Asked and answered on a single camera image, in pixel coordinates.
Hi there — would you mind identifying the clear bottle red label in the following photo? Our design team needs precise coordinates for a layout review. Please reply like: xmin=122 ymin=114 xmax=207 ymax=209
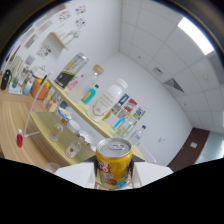
xmin=64 ymin=135 xmax=86 ymax=159

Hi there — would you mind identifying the blue and white cup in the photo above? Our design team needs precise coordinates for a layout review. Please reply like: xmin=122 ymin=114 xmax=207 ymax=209
xmin=23 ymin=80 xmax=33 ymax=96

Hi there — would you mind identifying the two-tier wooden shelf rack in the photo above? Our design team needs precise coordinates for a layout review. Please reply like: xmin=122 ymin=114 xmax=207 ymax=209
xmin=23 ymin=78 xmax=158 ymax=168

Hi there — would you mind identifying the cup noodle blue lid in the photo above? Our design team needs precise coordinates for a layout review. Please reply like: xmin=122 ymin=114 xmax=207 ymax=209
xmin=57 ymin=107 xmax=73 ymax=123

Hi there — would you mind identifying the tall black silver can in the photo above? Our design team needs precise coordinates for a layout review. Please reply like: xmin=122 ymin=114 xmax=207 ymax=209
xmin=54 ymin=52 xmax=89 ymax=89

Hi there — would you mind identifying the large glass jar wooden lid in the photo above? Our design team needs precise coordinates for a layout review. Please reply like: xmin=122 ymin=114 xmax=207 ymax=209
xmin=67 ymin=63 xmax=105 ymax=104

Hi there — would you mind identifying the ceiling air vent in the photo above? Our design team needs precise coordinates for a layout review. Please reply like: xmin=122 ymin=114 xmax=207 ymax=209
xmin=163 ymin=78 xmax=185 ymax=94

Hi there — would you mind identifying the clear bottle orange cap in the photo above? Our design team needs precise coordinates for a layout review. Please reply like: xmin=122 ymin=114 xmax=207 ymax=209
xmin=49 ymin=114 xmax=64 ymax=142

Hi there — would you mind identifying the red wall poster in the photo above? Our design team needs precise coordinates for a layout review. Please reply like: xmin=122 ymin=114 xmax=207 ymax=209
xmin=122 ymin=98 xmax=138 ymax=116

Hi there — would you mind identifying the ceiling light panel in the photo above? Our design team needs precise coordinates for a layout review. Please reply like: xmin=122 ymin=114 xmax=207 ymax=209
xmin=177 ymin=16 xmax=215 ymax=56

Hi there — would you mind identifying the brown door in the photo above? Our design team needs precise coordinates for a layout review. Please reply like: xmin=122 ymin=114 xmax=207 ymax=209
xmin=166 ymin=127 xmax=211 ymax=173

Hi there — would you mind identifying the small pink bottle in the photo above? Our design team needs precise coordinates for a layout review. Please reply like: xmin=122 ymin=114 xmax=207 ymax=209
xmin=66 ymin=74 xmax=84 ymax=92

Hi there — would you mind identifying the orange storage basket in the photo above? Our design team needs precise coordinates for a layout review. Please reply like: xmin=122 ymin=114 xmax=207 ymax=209
xmin=30 ymin=78 xmax=51 ymax=101

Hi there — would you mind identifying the clear bottle green cap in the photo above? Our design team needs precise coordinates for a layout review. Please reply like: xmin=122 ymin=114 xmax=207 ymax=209
xmin=119 ymin=114 xmax=135 ymax=138

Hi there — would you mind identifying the teal liquid bottle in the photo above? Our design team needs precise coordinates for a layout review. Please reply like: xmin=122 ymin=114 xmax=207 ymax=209
xmin=80 ymin=83 xmax=101 ymax=106

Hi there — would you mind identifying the clear bottle blue cap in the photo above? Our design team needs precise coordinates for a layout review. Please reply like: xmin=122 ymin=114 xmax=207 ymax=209
xmin=128 ymin=124 xmax=148 ymax=147

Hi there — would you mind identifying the black handbag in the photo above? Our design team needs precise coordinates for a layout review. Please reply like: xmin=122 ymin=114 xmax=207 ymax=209
xmin=0 ymin=69 xmax=12 ymax=91

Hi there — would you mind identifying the light blue bottle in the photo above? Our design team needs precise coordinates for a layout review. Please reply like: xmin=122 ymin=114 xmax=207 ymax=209
xmin=113 ymin=116 xmax=128 ymax=132

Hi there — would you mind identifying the blue wall poster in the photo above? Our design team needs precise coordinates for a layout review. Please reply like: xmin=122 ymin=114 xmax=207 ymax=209
xmin=112 ymin=93 xmax=130 ymax=115

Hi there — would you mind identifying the large white milk bottle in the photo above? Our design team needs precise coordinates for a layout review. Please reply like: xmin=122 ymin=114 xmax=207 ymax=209
xmin=86 ymin=78 xmax=129 ymax=123

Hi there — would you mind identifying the wooden wall shelf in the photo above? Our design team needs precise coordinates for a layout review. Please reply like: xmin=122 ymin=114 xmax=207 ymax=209
xmin=51 ymin=31 xmax=70 ymax=51

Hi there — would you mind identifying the white mug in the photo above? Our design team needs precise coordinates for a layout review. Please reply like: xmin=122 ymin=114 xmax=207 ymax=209
xmin=66 ymin=119 xmax=82 ymax=133

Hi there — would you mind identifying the yellow drink can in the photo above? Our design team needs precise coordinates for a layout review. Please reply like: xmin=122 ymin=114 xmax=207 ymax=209
xmin=95 ymin=137 xmax=134 ymax=190

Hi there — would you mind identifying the multicoloured wall poster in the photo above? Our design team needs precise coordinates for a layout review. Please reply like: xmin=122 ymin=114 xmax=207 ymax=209
xmin=133 ymin=106 xmax=147 ymax=121

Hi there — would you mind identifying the small red liquid bottle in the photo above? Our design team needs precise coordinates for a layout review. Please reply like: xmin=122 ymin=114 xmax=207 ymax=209
xmin=16 ymin=128 xmax=24 ymax=149

